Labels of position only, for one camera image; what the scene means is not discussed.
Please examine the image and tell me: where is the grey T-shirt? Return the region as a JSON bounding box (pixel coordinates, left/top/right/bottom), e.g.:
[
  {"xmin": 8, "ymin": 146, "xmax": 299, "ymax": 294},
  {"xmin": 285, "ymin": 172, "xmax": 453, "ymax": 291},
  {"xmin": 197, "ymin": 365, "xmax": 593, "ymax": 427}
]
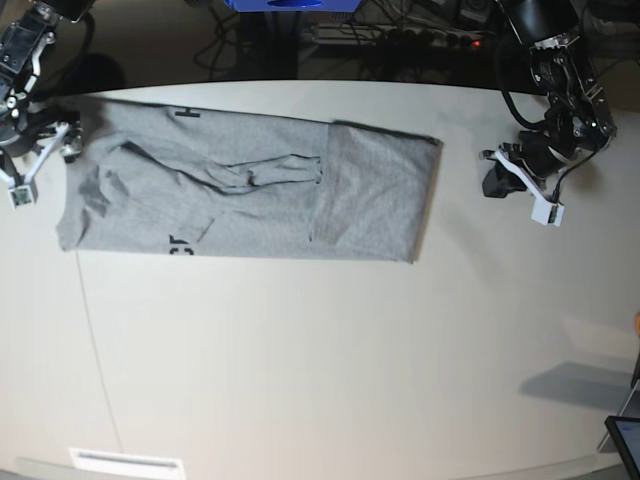
[{"xmin": 57, "ymin": 98, "xmax": 442, "ymax": 263}]

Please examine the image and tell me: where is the white label strip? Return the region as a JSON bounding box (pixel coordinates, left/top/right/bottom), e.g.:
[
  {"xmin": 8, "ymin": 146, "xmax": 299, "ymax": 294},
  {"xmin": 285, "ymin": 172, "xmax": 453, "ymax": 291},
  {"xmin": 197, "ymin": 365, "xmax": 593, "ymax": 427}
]
[{"xmin": 69, "ymin": 447, "xmax": 184, "ymax": 470}]

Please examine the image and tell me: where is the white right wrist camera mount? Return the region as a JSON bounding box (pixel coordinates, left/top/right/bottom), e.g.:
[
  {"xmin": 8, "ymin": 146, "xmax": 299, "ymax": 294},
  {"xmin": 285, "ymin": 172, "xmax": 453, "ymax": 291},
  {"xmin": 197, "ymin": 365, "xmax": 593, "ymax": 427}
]
[{"xmin": 1, "ymin": 122, "xmax": 70, "ymax": 210}]

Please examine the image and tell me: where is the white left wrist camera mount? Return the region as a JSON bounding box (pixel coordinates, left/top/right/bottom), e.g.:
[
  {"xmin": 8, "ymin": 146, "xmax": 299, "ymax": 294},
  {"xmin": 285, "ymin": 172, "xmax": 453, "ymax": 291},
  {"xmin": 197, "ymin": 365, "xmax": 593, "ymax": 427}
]
[{"xmin": 479, "ymin": 146, "xmax": 565, "ymax": 226}]

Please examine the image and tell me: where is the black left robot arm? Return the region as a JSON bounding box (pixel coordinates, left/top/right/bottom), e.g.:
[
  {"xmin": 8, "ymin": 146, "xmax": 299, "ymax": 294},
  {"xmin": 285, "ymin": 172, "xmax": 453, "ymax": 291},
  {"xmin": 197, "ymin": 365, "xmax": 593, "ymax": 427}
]
[{"xmin": 482, "ymin": 1, "xmax": 616, "ymax": 202}]

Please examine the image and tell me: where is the blue plastic base block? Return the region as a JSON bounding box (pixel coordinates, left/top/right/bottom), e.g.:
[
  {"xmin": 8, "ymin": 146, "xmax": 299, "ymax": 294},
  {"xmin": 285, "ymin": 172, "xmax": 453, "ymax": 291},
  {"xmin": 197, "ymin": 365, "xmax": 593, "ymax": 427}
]
[{"xmin": 225, "ymin": 0, "xmax": 360, "ymax": 13}]

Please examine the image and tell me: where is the black tablet with stand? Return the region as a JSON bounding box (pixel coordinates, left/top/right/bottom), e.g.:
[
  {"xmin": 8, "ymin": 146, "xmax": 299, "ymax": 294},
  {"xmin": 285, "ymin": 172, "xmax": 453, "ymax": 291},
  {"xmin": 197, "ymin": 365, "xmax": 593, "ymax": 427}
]
[{"xmin": 598, "ymin": 360, "xmax": 639, "ymax": 480}]

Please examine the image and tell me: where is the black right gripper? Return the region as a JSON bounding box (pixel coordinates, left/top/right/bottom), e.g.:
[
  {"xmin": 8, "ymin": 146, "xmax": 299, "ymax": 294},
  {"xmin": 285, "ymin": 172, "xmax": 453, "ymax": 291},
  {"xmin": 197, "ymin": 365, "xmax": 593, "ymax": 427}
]
[{"xmin": 46, "ymin": 120, "xmax": 83, "ymax": 163}]

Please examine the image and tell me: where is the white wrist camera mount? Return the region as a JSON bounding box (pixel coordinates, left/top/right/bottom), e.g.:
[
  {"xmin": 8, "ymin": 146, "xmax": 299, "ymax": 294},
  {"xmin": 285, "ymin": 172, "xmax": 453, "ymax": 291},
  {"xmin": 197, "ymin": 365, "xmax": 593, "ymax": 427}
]
[
  {"xmin": 1, "ymin": 122, "xmax": 70, "ymax": 210},
  {"xmin": 479, "ymin": 146, "xmax": 565, "ymax": 226}
]

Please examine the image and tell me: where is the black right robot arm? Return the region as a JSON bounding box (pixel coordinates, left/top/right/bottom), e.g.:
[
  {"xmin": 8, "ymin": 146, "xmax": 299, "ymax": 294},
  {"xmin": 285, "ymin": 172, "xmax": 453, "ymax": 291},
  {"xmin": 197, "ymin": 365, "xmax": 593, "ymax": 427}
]
[{"xmin": 1, "ymin": 1, "xmax": 95, "ymax": 163}]

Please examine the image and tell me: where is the white power strip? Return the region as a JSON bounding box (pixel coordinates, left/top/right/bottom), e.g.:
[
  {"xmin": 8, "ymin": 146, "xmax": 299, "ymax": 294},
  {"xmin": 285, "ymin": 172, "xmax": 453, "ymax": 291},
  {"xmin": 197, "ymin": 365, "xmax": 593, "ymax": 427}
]
[{"xmin": 310, "ymin": 23, "xmax": 493, "ymax": 51}]

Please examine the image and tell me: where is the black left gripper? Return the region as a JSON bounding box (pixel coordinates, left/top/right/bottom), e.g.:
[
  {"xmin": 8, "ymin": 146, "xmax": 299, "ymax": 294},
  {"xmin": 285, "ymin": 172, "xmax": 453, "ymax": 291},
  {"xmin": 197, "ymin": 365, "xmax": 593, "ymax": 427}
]
[{"xmin": 482, "ymin": 142, "xmax": 550, "ymax": 198}]

